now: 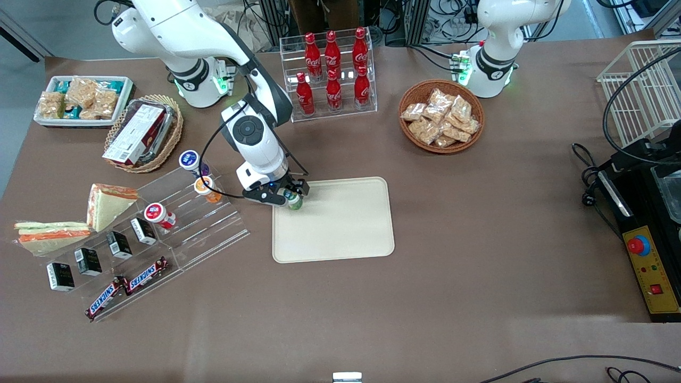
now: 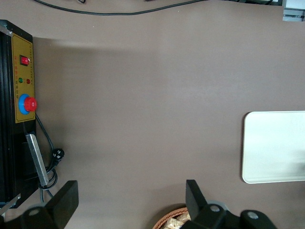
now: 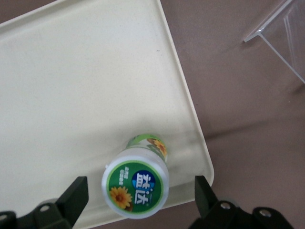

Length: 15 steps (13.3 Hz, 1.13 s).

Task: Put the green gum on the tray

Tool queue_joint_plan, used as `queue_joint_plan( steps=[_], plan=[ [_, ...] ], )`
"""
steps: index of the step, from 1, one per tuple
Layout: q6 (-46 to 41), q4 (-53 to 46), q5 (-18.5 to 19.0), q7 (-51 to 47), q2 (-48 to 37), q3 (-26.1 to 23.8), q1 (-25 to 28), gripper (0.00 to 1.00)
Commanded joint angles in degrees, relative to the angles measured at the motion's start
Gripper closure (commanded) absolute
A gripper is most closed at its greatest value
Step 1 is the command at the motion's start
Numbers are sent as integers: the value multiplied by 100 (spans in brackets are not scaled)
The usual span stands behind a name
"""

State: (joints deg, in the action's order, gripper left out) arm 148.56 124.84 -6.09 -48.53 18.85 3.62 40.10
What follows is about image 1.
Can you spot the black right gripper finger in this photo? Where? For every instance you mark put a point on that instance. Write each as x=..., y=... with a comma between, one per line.
x=286, y=199
x=304, y=189

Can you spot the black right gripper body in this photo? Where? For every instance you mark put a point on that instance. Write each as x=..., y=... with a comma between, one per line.
x=294, y=185

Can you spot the green gum bottle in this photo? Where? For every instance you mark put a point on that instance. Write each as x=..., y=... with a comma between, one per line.
x=295, y=202

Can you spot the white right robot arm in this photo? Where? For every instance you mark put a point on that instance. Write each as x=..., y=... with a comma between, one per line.
x=181, y=26

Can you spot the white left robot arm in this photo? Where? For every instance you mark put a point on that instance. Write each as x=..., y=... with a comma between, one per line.
x=500, y=53

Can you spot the beige rectangular tray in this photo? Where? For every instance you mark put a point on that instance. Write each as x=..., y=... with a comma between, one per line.
x=340, y=226

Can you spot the orange gum bottle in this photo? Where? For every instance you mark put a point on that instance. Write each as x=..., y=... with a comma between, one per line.
x=205, y=188

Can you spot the purple gum bottle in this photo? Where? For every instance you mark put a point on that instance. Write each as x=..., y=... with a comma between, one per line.
x=190, y=161

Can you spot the red gum bottle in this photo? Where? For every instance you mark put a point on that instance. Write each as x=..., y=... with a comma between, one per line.
x=157, y=215

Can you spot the clear acrylic stepped stand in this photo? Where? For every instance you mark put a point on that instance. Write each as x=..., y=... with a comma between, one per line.
x=207, y=229

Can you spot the red cola bottle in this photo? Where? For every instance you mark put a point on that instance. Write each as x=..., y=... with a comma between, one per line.
x=305, y=97
x=332, y=53
x=360, y=50
x=333, y=94
x=362, y=89
x=313, y=56

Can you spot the clear acrylic bottle rack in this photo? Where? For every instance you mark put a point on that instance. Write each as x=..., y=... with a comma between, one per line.
x=367, y=106

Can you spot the oval wicker basket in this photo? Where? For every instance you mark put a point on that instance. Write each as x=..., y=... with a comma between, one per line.
x=173, y=138

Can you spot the round wicker basket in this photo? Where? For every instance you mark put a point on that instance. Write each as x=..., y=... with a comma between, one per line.
x=412, y=141

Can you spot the black plastic food container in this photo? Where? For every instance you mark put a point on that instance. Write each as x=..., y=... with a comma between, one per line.
x=169, y=114

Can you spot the small black box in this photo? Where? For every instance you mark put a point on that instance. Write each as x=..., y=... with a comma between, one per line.
x=143, y=231
x=119, y=245
x=60, y=276
x=88, y=261

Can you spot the clear snack pack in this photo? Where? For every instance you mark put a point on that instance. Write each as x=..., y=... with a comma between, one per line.
x=445, y=141
x=413, y=111
x=461, y=108
x=456, y=134
x=424, y=130
x=440, y=98

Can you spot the snickers bar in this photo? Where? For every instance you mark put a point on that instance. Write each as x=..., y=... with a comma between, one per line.
x=147, y=275
x=104, y=298

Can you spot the red and white carton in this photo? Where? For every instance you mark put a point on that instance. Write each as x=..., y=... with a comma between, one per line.
x=135, y=134

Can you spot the crumpled beige paper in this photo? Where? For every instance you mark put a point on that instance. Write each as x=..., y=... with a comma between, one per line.
x=250, y=37

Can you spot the triangular wrapped sandwich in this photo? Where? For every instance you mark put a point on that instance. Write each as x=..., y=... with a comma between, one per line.
x=106, y=207

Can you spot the white rectangular bin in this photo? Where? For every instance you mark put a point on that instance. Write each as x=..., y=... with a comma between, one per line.
x=125, y=98

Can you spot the clear bag of crackers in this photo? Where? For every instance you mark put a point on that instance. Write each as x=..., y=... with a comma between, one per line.
x=81, y=90
x=104, y=103
x=50, y=103

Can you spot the flat wrapped sandwich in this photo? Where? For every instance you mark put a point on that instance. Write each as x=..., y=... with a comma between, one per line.
x=50, y=236

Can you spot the black device block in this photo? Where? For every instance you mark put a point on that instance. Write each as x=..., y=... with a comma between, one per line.
x=644, y=151

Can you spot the black and yellow control box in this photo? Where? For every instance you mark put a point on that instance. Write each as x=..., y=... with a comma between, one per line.
x=652, y=266

